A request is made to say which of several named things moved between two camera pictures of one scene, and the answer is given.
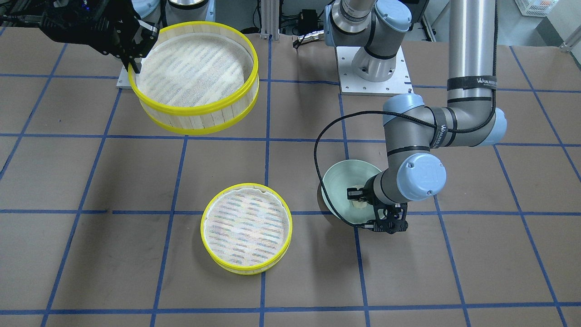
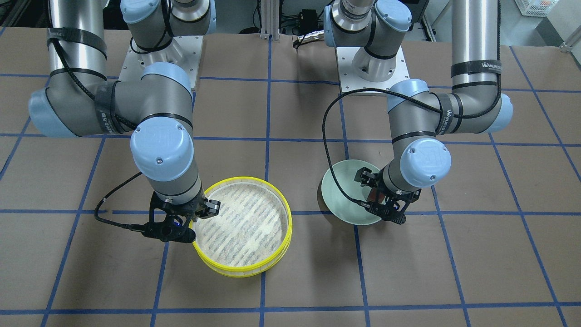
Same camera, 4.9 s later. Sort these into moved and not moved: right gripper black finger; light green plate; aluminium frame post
Moved: right gripper black finger
Not moved: aluminium frame post; light green plate
